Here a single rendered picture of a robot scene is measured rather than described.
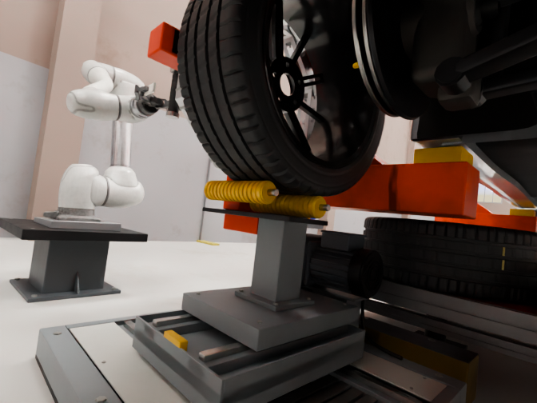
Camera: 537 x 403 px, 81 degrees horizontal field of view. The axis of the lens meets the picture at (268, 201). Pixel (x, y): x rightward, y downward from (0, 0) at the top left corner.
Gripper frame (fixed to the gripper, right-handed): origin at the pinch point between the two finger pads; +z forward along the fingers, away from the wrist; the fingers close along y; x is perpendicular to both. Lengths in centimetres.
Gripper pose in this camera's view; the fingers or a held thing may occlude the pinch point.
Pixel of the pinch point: (172, 94)
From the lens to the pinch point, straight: 120.1
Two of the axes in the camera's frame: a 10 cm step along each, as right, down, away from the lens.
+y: -7.0, -1.2, -7.0
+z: 7.0, 0.5, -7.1
